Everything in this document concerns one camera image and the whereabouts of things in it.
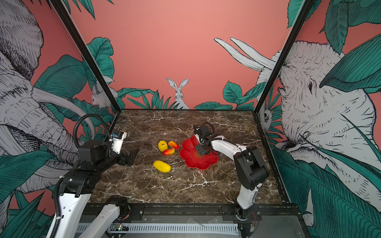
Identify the red flower-shaped bowl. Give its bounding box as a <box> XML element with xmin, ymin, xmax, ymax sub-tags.
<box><xmin>180</xmin><ymin>136</ymin><xmax>219</xmax><ymax>170</ymax></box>

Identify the red orange mango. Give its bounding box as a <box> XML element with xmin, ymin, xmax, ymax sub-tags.
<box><xmin>168</xmin><ymin>141</ymin><xmax>179</xmax><ymax>150</ymax></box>

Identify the long yellow fruit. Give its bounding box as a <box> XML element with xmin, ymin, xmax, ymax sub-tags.
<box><xmin>153</xmin><ymin>160</ymin><xmax>172</xmax><ymax>173</ymax></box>

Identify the yellow bumpy round fruit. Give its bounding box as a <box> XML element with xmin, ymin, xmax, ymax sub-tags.
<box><xmin>158</xmin><ymin>140</ymin><xmax>168</xmax><ymax>152</ymax></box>

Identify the red yellow mango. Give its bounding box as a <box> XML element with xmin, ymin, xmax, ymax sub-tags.
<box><xmin>163</xmin><ymin>148</ymin><xmax>176</xmax><ymax>156</ymax></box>

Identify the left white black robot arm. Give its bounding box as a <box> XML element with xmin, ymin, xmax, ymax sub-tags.
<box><xmin>47</xmin><ymin>129</ymin><xmax>139</xmax><ymax>238</ymax></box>

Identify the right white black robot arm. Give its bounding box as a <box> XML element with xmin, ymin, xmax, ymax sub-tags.
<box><xmin>193</xmin><ymin>122</ymin><xmax>269</xmax><ymax>220</ymax></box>

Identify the small circuit board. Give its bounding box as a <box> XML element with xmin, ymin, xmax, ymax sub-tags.
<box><xmin>109</xmin><ymin>223</ymin><xmax>130</xmax><ymax>233</ymax></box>

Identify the white vent strip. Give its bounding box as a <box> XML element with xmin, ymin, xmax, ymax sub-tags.
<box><xmin>75</xmin><ymin>223</ymin><xmax>239</xmax><ymax>235</ymax></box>

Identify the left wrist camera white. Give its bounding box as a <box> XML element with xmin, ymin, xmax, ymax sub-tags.
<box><xmin>111</xmin><ymin>130</ymin><xmax>127</xmax><ymax>154</ymax></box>

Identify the black front mounting rail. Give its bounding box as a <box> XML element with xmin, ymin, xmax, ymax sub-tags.
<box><xmin>122</xmin><ymin>203</ymin><xmax>301</xmax><ymax>223</ymax></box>

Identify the right black frame post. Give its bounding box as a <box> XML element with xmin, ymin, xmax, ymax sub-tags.
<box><xmin>254</xmin><ymin>0</ymin><xmax>315</xmax><ymax>114</ymax></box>

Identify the black frame post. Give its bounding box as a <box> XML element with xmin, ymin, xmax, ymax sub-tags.
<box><xmin>254</xmin><ymin>0</ymin><xmax>315</xmax><ymax>114</ymax></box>
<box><xmin>50</xmin><ymin>0</ymin><xmax>122</xmax><ymax>114</ymax></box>

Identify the left black frame post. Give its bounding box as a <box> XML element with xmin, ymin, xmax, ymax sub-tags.
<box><xmin>50</xmin><ymin>0</ymin><xmax>122</xmax><ymax>114</ymax></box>

